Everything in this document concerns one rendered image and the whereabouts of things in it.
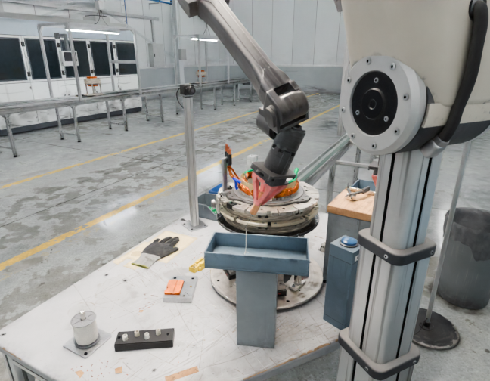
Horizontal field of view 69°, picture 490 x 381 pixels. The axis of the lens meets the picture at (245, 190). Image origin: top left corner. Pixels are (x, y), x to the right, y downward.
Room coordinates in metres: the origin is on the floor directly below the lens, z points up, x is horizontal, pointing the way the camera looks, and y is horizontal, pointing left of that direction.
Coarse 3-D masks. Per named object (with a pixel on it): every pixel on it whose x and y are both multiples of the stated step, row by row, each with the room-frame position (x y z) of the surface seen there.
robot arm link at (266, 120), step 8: (264, 112) 0.73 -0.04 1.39; (272, 112) 0.71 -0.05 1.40; (256, 120) 0.83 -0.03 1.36; (264, 120) 0.81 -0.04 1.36; (272, 120) 0.71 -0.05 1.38; (296, 120) 0.74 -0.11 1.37; (304, 120) 0.75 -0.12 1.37; (264, 128) 0.80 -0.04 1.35; (272, 128) 0.73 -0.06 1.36; (280, 128) 0.73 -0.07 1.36; (288, 128) 0.73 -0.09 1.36; (272, 136) 0.79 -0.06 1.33
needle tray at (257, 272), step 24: (216, 240) 0.83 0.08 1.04; (240, 240) 0.82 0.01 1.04; (264, 240) 0.81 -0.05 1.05; (288, 240) 0.81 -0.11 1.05; (216, 264) 0.73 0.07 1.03; (240, 264) 0.72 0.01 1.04; (264, 264) 0.71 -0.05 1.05; (288, 264) 0.70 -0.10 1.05; (240, 288) 0.73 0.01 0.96; (264, 288) 0.72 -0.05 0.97; (240, 312) 0.73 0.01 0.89; (264, 312) 0.72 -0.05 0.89; (240, 336) 0.73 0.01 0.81; (264, 336) 0.72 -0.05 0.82
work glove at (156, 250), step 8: (160, 240) 1.27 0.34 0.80; (168, 240) 1.27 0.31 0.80; (176, 240) 1.27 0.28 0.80; (144, 248) 1.22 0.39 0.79; (152, 248) 1.21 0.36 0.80; (160, 248) 1.21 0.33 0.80; (168, 248) 1.21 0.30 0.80; (176, 248) 1.22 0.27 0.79; (144, 256) 1.16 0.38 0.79; (152, 256) 1.16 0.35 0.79; (160, 256) 1.16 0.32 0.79; (136, 264) 1.11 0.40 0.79; (144, 264) 1.11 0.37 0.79; (152, 264) 1.12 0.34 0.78
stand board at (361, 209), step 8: (344, 192) 1.13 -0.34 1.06; (352, 192) 1.13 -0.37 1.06; (336, 200) 1.05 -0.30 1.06; (344, 200) 1.05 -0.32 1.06; (352, 200) 1.05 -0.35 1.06; (360, 200) 1.05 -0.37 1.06; (368, 200) 1.05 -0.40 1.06; (328, 208) 1.01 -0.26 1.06; (336, 208) 1.00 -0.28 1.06; (344, 208) 0.99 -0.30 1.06; (352, 208) 0.99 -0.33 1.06; (360, 208) 0.99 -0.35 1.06; (368, 208) 0.99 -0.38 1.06; (352, 216) 0.97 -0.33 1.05; (360, 216) 0.96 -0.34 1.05; (368, 216) 0.95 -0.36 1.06
